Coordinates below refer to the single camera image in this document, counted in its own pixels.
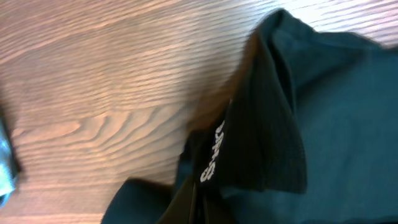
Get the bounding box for black t-shirt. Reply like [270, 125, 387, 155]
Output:
[103, 9, 397, 224]

